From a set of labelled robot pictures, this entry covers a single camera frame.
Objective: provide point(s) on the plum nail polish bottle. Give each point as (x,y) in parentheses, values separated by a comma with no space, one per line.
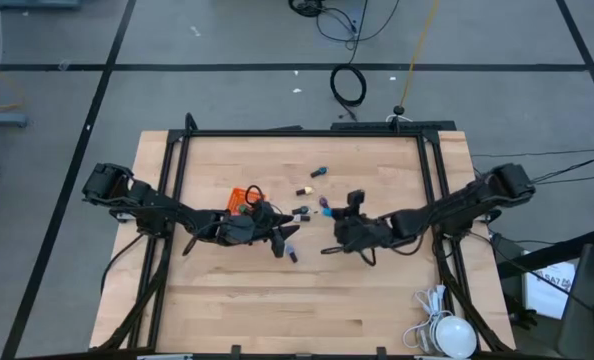
(323,201)

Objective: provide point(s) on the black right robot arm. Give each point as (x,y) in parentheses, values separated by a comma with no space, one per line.
(462,202)

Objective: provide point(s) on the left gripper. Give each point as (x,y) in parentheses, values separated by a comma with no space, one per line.
(247,230)

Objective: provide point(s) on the grey metal floor foot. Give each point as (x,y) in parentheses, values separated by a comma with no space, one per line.
(2,119)

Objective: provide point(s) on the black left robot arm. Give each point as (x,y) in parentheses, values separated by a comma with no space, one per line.
(152,202)

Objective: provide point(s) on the white cardboard box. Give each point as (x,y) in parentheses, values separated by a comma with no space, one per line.
(547,295)

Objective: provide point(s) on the white bulb table lamp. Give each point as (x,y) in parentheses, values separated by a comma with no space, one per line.
(456,337)

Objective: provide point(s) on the yellow nail polish bottle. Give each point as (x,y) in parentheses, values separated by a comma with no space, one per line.
(307,190)

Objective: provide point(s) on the dark green glitter nail polish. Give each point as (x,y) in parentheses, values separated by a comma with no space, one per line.
(303,210)

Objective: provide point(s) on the black table frame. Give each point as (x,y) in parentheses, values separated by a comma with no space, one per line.
(302,133)

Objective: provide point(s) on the black chair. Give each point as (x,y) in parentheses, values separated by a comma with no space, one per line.
(592,300)

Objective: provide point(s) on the orange plastic basket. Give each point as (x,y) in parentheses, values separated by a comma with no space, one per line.
(237,196)

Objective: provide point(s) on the teal nail polish bottle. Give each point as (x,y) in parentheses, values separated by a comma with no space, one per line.
(321,171)

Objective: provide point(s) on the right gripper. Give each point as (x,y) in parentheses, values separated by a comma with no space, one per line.
(364,232)

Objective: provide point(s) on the lavender nail polish bottle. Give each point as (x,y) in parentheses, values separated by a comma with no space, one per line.
(290,250)

